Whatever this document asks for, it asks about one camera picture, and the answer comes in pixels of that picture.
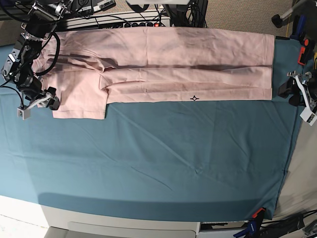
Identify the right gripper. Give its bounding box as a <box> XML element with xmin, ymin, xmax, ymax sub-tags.
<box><xmin>26</xmin><ymin>87</ymin><xmax>60</xmax><ymax>111</ymax></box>

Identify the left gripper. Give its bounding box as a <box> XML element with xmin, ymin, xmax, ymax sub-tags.
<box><xmin>277</xmin><ymin>71</ymin><xmax>317</xmax><ymax>117</ymax></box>

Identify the pink T-shirt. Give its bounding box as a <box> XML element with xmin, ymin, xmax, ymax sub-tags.
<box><xmin>33</xmin><ymin>27</ymin><xmax>275</xmax><ymax>119</ymax></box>

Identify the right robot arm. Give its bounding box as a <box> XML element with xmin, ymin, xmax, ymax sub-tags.
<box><xmin>1</xmin><ymin>0</ymin><xmax>72</xmax><ymax>111</ymax></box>

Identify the orange black clamp upper right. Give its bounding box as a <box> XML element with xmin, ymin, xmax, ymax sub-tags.
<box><xmin>298</xmin><ymin>39</ymin><xmax>316</xmax><ymax>65</ymax></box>

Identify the orange black clamp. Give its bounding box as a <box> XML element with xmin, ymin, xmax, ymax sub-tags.
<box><xmin>298</xmin><ymin>39</ymin><xmax>316</xmax><ymax>65</ymax></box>
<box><xmin>252</xmin><ymin>207</ymin><xmax>266</xmax><ymax>219</ymax></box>

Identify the blue clamp top right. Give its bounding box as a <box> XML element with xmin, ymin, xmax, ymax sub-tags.
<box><xmin>289</xmin><ymin>14</ymin><xmax>307</xmax><ymax>41</ymax></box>

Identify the black caster wheel leg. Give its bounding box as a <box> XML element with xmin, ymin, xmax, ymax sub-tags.
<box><xmin>271</xmin><ymin>0</ymin><xmax>306</xmax><ymax>28</ymax></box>

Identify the white power strip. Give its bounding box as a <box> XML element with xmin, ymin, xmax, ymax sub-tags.
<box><xmin>60</xmin><ymin>11</ymin><xmax>171</xmax><ymax>31</ymax></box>

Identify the teal table cloth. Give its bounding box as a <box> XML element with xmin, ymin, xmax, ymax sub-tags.
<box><xmin>0</xmin><ymin>37</ymin><xmax>313</xmax><ymax>222</ymax></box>

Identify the orange black clamp lower right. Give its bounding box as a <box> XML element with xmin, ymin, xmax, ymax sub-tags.
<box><xmin>252</xmin><ymin>207</ymin><xmax>266</xmax><ymax>219</ymax></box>

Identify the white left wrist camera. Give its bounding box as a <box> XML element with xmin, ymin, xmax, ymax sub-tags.
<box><xmin>300</xmin><ymin>108</ymin><xmax>317</xmax><ymax>126</ymax></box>

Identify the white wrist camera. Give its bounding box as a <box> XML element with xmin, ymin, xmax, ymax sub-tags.
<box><xmin>300</xmin><ymin>108</ymin><xmax>317</xmax><ymax>126</ymax></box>
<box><xmin>17</xmin><ymin>107</ymin><xmax>31</xmax><ymax>120</ymax></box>

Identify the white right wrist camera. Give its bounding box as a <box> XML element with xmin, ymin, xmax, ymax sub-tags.
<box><xmin>17</xmin><ymin>107</ymin><xmax>31</xmax><ymax>120</ymax></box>

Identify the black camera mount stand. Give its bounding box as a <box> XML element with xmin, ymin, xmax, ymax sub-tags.
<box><xmin>163</xmin><ymin>3</ymin><xmax>194</xmax><ymax>27</ymax></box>

